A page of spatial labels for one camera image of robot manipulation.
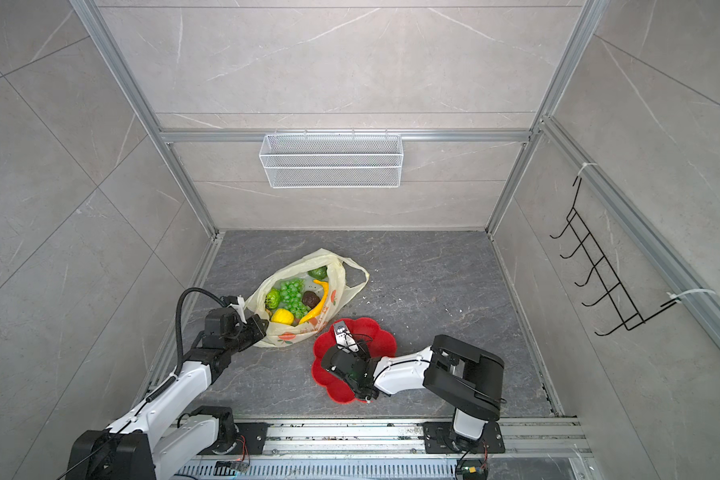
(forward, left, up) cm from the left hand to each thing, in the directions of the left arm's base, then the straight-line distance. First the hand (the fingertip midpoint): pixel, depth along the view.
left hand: (268, 315), depth 87 cm
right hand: (-7, -22, -7) cm, 24 cm away
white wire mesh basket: (+47, -20, +21) cm, 55 cm away
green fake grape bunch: (+8, -5, -4) cm, 11 cm away
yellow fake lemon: (+1, -3, -3) cm, 5 cm away
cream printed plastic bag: (+14, -22, -1) cm, 26 cm away
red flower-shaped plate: (-5, -30, -6) cm, 31 cm away
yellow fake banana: (+7, -15, -5) cm, 17 cm away
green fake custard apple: (+7, 0, -2) cm, 7 cm away
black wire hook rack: (-18, -81, +26) cm, 87 cm away
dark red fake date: (+7, -11, -4) cm, 14 cm away
